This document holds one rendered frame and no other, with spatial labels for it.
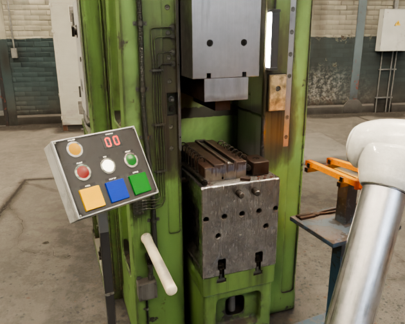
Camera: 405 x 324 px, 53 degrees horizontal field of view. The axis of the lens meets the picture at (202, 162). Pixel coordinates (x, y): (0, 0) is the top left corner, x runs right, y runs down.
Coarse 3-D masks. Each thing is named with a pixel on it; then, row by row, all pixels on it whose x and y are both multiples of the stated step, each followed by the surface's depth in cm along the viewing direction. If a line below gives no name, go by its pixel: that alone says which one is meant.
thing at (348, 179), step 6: (306, 162) 190; (312, 162) 187; (318, 168) 182; (324, 168) 179; (330, 168) 178; (330, 174) 175; (336, 174) 172; (342, 174) 170; (348, 180) 166; (354, 180) 164; (354, 186) 162; (360, 186) 161
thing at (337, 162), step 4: (332, 160) 190; (336, 160) 189; (340, 160) 188; (332, 164) 190; (336, 164) 188; (340, 164) 186; (344, 164) 184; (348, 164) 182; (348, 168) 182; (352, 168) 180; (356, 168) 178
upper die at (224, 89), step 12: (180, 84) 200; (192, 84) 182; (204, 84) 168; (216, 84) 170; (228, 84) 172; (240, 84) 173; (192, 96) 184; (204, 96) 170; (216, 96) 171; (228, 96) 173; (240, 96) 175
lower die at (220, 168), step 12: (192, 144) 214; (216, 144) 213; (192, 156) 196; (204, 156) 193; (216, 156) 191; (228, 156) 189; (204, 168) 179; (216, 168) 181; (228, 168) 183; (240, 168) 185; (216, 180) 182
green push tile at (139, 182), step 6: (138, 174) 154; (144, 174) 155; (132, 180) 151; (138, 180) 153; (144, 180) 155; (132, 186) 151; (138, 186) 152; (144, 186) 154; (138, 192) 151; (144, 192) 154
